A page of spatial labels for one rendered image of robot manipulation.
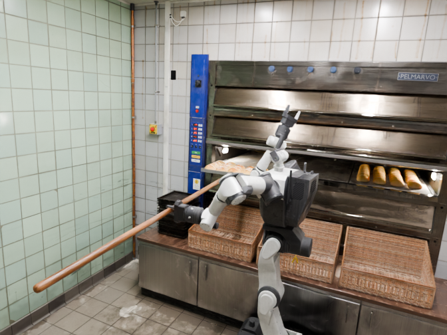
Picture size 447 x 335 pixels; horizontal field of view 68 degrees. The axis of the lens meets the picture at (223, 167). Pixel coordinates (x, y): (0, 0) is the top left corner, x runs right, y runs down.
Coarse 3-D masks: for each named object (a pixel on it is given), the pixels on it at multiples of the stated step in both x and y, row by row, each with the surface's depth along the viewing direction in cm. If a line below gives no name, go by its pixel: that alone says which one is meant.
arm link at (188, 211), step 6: (174, 204) 174; (180, 204) 175; (186, 204) 176; (174, 210) 174; (180, 210) 173; (186, 210) 173; (192, 210) 170; (174, 216) 175; (180, 216) 174; (186, 216) 170; (192, 216) 169; (192, 222) 170
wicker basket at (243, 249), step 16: (224, 208) 303; (240, 208) 297; (256, 208) 293; (224, 224) 302; (240, 224) 297; (256, 224) 291; (192, 240) 277; (208, 240) 263; (224, 240) 257; (240, 240) 288; (256, 240) 257; (224, 256) 259; (240, 256) 259
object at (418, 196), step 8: (320, 184) 268; (328, 184) 266; (336, 184) 263; (344, 184) 261; (352, 184) 260; (376, 192) 252; (384, 192) 250; (392, 192) 247; (400, 192) 245; (408, 192) 245; (424, 200) 240; (432, 200) 237
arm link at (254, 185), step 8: (224, 176) 151; (232, 176) 152; (240, 176) 153; (248, 176) 156; (240, 184) 153; (248, 184) 151; (256, 184) 156; (264, 184) 162; (248, 192) 149; (256, 192) 159; (232, 200) 147; (240, 200) 150
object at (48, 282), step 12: (216, 180) 239; (204, 192) 217; (156, 216) 165; (144, 228) 155; (120, 240) 139; (96, 252) 126; (72, 264) 116; (84, 264) 120; (60, 276) 110; (36, 288) 103
